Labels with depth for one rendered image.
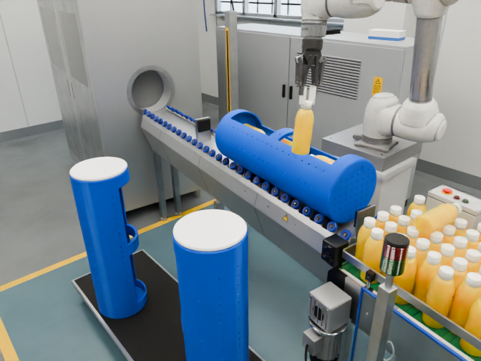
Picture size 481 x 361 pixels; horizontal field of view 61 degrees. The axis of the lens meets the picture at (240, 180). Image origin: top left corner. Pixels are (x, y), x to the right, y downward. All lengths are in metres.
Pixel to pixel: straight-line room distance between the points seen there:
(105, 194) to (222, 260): 0.82
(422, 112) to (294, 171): 0.68
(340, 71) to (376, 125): 1.34
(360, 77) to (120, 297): 2.32
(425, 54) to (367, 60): 1.35
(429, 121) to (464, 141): 2.42
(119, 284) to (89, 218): 0.44
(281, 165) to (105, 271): 1.11
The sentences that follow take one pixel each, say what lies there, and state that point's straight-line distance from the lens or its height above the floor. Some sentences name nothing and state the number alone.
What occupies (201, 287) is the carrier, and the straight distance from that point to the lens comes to 1.53.
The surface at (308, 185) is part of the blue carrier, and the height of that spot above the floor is 1.12.
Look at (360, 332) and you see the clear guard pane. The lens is 1.57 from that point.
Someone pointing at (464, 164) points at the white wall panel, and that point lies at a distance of 4.54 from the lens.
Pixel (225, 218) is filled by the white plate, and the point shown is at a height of 1.04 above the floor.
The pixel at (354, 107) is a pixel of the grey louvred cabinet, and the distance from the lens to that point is 3.42.
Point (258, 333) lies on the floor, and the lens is 2.56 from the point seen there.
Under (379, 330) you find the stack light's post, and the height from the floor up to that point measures 0.95.
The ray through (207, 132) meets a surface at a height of 0.99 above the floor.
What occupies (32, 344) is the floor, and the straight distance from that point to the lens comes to 2.80.
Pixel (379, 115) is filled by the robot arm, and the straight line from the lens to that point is 2.15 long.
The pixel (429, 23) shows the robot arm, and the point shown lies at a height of 1.70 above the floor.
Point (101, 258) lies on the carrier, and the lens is 2.28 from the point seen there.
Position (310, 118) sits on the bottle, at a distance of 1.55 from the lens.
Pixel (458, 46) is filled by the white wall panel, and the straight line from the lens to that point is 4.37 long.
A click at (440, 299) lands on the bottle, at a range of 1.38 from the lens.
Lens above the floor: 1.87
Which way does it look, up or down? 26 degrees down
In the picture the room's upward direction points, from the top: 1 degrees counter-clockwise
